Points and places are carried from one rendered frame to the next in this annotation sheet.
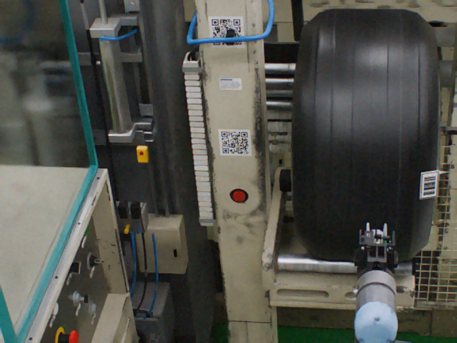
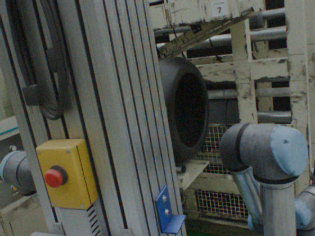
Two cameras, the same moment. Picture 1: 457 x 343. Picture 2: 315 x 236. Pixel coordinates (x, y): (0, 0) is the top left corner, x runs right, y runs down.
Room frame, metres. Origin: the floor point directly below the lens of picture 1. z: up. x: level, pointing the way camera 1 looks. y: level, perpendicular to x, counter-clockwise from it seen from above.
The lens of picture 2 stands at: (0.03, -0.97, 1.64)
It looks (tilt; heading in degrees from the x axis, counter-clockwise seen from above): 15 degrees down; 22
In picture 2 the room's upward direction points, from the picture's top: 10 degrees counter-clockwise
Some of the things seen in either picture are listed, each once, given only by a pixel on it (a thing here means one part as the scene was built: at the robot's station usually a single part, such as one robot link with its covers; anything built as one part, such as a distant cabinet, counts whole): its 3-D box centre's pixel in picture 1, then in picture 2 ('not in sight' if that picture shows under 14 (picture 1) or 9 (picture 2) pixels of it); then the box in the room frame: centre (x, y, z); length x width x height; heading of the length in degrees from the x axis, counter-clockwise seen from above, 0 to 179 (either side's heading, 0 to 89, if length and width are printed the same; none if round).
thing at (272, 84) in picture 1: (271, 99); not in sight; (2.18, -0.14, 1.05); 0.20 x 0.15 x 0.30; 79
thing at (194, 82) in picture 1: (202, 143); not in sight; (1.77, 0.06, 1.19); 0.05 x 0.04 x 0.48; 169
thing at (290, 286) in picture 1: (341, 283); (158, 176); (1.62, -0.26, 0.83); 0.36 x 0.09 x 0.06; 79
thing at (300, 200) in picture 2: not in sight; (301, 210); (0.99, -0.99, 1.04); 0.11 x 0.08 x 0.09; 153
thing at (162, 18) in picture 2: not in sight; (188, 13); (2.03, -0.46, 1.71); 0.61 x 0.25 x 0.15; 79
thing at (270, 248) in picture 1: (275, 224); not in sight; (1.79, -0.11, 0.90); 0.40 x 0.03 x 0.10; 169
